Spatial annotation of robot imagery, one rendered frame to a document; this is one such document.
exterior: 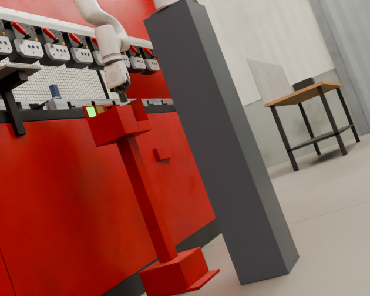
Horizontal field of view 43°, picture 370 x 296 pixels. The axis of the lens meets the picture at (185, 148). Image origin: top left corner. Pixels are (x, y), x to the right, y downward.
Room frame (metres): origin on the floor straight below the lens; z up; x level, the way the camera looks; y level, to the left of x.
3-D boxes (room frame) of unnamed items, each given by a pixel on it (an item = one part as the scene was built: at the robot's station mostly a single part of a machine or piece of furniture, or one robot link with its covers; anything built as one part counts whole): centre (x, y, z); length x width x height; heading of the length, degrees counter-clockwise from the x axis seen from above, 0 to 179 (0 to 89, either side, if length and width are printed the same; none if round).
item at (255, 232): (1.71, -0.14, 0.50); 0.18 x 0.18 x 1.00; 64
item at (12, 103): (1.72, 0.53, 0.88); 0.14 x 0.04 x 0.22; 65
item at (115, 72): (2.01, 0.17, 0.94); 0.10 x 0.07 x 0.11; 61
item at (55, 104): (2.95, 0.17, 0.92); 1.68 x 0.06 x 0.10; 155
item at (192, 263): (1.97, 0.20, 0.06); 0.25 x 0.20 x 0.12; 61
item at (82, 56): (2.50, 0.37, 1.26); 0.15 x 0.09 x 0.17; 155
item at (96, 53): (2.68, 0.29, 1.26); 0.15 x 0.09 x 0.17; 155
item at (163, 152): (2.66, 0.13, 0.59); 0.15 x 0.02 x 0.07; 155
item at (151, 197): (1.98, 0.22, 0.39); 0.06 x 0.06 x 0.54; 61
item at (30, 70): (1.73, 0.56, 1.00); 0.26 x 0.18 x 0.01; 65
